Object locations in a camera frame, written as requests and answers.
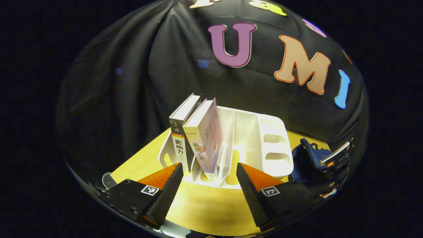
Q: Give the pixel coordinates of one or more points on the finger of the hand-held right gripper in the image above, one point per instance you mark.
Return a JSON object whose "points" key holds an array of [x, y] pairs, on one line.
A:
{"points": [[333, 153]]}

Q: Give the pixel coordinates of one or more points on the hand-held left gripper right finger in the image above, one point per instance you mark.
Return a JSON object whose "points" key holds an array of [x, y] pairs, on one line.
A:
{"points": [[249, 195]]}

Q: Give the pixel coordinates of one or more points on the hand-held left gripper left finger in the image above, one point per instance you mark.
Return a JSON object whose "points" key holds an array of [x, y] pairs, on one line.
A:
{"points": [[168, 195]]}

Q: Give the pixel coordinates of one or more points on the blue schoolbag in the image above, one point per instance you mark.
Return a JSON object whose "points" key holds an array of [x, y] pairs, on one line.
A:
{"points": [[304, 168]]}

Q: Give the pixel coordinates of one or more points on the white bookshelf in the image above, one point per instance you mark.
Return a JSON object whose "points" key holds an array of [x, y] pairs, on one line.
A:
{"points": [[261, 145]]}

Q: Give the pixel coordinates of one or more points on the black and white book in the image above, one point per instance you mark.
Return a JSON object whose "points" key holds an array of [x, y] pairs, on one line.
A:
{"points": [[178, 138]]}

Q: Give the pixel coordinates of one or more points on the pink book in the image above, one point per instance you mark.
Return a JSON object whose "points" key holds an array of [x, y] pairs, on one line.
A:
{"points": [[206, 138]]}

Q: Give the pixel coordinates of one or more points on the grey round disc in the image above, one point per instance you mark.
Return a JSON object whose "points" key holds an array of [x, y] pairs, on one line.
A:
{"points": [[107, 180]]}

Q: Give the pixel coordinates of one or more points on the black backdrop cloth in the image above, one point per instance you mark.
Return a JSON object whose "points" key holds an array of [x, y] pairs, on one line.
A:
{"points": [[132, 82]]}

